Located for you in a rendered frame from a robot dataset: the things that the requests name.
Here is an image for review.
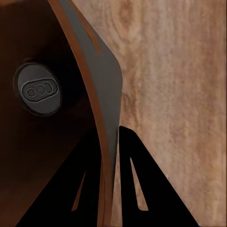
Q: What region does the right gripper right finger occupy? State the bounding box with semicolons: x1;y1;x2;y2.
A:
119;126;199;227

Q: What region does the can of soda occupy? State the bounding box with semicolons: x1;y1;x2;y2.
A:
13;52;87;117

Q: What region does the trash can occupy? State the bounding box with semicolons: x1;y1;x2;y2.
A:
0;0;122;227

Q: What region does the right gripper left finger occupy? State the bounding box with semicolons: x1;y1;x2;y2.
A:
15;127;102;227

